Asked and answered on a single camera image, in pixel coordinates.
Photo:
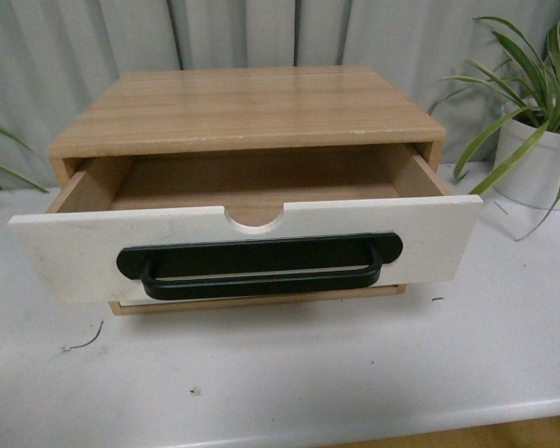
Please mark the green spider plant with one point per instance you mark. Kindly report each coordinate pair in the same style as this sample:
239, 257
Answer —
528, 82

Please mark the white plant pot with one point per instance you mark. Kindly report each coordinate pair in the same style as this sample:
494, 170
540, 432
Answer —
534, 180

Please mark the wooden drawer cabinet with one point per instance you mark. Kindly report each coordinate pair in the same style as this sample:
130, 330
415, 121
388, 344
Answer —
227, 110

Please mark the black drawer handle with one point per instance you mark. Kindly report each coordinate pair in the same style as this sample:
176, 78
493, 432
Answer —
251, 268

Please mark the white-front wooden drawer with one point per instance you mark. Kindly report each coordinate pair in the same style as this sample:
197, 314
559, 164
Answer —
124, 201

